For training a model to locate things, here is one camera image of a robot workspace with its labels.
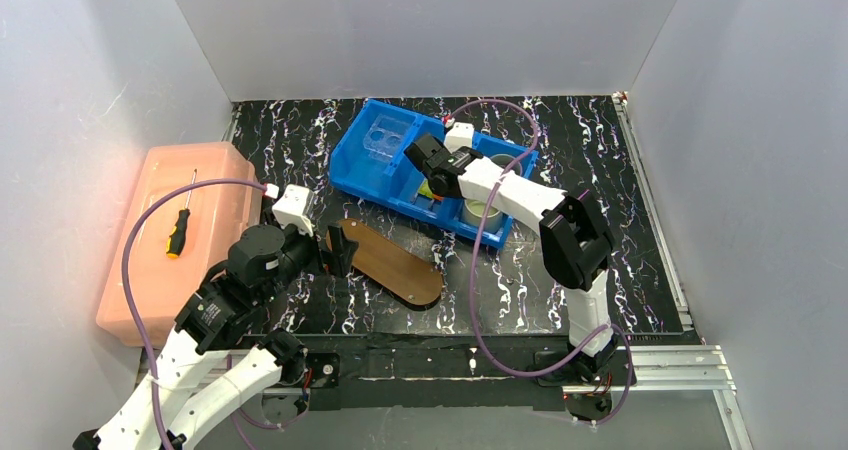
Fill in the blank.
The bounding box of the blue three-compartment plastic bin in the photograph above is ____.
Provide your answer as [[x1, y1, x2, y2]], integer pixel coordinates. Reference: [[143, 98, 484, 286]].
[[329, 98, 540, 250]]

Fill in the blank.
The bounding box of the oval wooden tray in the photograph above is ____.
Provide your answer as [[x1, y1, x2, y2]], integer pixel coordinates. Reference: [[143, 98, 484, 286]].
[[335, 218, 444, 311]]

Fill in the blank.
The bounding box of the light green ceramic mug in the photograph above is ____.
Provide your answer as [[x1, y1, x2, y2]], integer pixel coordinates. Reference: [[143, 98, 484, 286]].
[[460, 199, 503, 234]]

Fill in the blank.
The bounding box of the grey ceramic mug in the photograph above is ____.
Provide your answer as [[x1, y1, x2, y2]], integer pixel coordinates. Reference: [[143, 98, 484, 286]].
[[490, 154, 523, 175]]

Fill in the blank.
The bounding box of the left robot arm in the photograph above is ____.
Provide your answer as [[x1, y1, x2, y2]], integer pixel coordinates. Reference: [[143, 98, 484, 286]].
[[72, 224, 359, 449]]

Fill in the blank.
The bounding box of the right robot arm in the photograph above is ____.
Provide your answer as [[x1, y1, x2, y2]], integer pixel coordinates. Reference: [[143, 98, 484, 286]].
[[404, 134, 617, 380]]

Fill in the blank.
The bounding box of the green toothpaste tube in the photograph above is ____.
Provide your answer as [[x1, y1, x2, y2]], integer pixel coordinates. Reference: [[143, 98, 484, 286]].
[[417, 180, 436, 200]]

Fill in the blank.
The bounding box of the clear plastic holder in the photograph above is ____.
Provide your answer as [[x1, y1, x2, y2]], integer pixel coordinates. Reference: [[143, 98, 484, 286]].
[[363, 114, 411, 163]]

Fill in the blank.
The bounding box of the pink plastic storage box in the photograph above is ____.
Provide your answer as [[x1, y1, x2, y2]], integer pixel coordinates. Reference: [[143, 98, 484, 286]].
[[122, 142, 262, 348]]

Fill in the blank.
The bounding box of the yellow black screwdriver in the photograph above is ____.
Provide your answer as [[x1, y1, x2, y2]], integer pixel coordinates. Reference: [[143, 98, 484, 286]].
[[166, 189, 193, 259]]

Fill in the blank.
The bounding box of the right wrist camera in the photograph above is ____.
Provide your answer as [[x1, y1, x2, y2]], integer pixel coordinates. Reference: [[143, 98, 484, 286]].
[[443, 122, 475, 153]]

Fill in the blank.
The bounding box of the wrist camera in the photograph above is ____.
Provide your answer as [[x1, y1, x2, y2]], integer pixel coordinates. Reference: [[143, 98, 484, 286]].
[[271, 184, 315, 237], [443, 122, 475, 153]]

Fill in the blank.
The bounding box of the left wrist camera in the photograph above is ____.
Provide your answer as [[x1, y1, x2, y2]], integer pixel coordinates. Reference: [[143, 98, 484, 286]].
[[271, 184, 315, 237]]

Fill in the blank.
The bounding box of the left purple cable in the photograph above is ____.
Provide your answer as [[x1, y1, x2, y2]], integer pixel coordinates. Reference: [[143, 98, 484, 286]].
[[119, 179, 268, 450]]

